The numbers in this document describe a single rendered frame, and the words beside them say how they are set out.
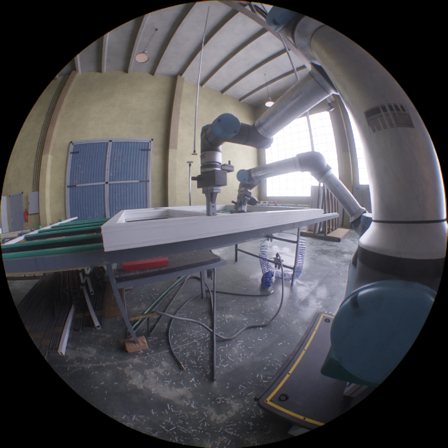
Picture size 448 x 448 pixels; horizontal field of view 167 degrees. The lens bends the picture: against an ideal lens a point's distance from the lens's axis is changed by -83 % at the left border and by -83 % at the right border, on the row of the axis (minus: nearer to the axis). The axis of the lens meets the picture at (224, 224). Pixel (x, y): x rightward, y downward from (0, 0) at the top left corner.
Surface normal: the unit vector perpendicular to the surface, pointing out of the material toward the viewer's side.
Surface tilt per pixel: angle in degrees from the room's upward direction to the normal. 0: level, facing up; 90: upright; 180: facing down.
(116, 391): 0
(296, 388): 0
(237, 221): 90
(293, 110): 151
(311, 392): 0
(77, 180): 90
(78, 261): 90
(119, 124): 90
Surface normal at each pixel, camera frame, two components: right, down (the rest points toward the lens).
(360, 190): -0.82, 0.09
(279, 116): -0.55, 0.76
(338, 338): -0.89, 0.20
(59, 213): 0.58, 0.11
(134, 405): -0.01, -0.99
